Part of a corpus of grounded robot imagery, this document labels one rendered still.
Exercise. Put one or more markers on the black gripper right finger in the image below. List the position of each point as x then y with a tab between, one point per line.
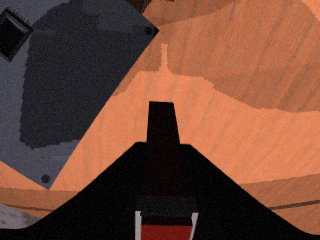
226	211

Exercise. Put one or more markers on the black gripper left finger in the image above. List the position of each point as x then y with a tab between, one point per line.
104	210

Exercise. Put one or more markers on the dark grey sloped panel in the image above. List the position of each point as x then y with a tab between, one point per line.
60	60

